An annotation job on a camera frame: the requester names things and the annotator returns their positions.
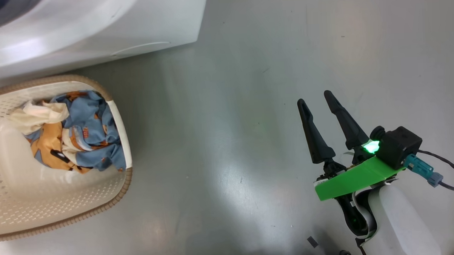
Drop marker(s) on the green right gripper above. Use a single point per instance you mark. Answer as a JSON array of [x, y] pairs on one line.
[[349, 181]]

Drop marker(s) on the blue cartoon print garment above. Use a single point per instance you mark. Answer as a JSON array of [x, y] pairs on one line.
[[94, 124]]

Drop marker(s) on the cream white garment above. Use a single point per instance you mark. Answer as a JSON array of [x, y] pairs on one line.
[[34, 117]]

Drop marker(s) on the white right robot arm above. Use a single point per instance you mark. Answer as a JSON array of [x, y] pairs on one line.
[[400, 223]]

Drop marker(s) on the white front-load washing machine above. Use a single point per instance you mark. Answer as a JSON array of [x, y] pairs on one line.
[[95, 26]]

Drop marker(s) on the grey rubber door gasket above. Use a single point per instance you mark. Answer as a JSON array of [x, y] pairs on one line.
[[4, 10]]

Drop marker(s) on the round white filter cover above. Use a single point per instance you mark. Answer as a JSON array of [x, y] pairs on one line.
[[141, 48]]

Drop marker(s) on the cream perforated laundry basket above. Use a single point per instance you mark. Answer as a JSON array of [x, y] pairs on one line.
[[44, 198]]

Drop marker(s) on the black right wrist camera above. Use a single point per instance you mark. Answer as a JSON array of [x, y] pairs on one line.
[[399, 146]]

